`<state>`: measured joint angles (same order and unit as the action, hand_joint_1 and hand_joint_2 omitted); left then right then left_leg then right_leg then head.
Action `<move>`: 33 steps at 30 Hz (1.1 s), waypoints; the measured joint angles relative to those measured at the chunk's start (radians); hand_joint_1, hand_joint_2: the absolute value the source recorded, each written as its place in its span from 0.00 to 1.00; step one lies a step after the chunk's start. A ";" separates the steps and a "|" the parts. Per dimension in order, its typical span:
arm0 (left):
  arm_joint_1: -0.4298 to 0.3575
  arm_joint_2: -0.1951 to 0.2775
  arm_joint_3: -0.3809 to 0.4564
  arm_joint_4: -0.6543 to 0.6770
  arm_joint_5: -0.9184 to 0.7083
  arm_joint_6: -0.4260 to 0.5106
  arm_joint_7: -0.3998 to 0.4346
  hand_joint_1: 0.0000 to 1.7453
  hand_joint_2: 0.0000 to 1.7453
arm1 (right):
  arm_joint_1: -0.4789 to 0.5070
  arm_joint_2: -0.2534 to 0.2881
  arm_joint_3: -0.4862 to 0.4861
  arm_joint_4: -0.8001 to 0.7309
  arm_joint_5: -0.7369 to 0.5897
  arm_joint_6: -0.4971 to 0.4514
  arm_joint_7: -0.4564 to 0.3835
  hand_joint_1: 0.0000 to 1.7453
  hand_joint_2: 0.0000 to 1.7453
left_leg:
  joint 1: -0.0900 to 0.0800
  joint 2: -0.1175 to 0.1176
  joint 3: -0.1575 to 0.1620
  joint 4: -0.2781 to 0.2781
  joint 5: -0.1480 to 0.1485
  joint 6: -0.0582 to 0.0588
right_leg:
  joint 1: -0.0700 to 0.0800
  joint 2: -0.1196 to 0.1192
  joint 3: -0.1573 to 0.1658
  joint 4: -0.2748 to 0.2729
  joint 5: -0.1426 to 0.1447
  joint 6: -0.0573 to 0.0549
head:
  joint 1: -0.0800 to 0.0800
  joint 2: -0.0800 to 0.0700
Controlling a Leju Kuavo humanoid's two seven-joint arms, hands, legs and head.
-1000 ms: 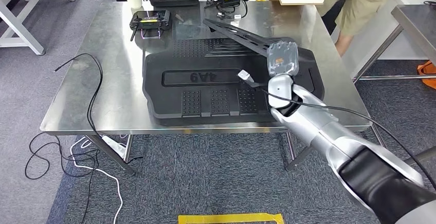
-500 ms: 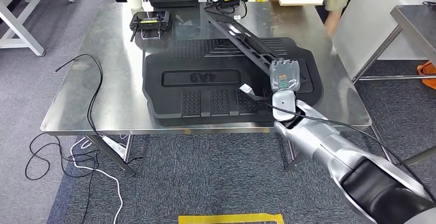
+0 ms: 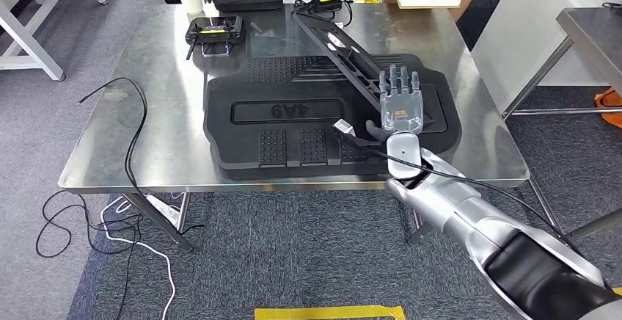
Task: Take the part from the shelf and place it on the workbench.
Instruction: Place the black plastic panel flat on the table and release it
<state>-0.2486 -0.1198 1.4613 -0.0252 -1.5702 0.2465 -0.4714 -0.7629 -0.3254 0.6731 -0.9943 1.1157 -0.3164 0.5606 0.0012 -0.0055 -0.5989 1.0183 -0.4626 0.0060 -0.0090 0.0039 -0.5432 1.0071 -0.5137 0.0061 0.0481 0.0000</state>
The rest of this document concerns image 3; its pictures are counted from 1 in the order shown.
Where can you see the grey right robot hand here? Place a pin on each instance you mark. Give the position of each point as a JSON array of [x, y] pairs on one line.
[[402, 113]]

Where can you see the long black plastic panel part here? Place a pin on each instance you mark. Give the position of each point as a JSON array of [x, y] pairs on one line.
[[340, 50]]

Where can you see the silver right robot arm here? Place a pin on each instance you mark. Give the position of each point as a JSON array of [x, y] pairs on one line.
[[452, 206]]

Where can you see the stainless steel workbench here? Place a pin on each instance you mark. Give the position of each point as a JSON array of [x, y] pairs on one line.
[[170, 113]]

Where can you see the black power adapter yellow label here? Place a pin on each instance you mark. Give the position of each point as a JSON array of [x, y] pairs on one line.
[[325, 1]]

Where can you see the large black moulded cover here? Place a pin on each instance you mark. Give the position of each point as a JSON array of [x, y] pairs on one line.
[[243, 152]]

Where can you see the stainless steel side table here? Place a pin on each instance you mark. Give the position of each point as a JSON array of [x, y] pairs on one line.
[[593, 36]]

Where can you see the black remote controller yellow label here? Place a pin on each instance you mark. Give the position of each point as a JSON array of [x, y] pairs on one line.
[[214, 31]]

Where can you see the orange object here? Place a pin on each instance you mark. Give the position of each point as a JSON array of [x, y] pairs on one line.
[[610, 108]]

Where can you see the white power strip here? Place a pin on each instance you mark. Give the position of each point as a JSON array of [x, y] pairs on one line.
[[163, 211]]

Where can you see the black camera bracket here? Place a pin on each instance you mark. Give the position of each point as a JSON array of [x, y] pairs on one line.
[[362, 142]]

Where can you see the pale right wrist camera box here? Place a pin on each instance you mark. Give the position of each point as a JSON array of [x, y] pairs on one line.
[[344, 127]]

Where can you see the white frame table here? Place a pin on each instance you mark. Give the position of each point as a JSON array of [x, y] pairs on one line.
[[24, 45]]

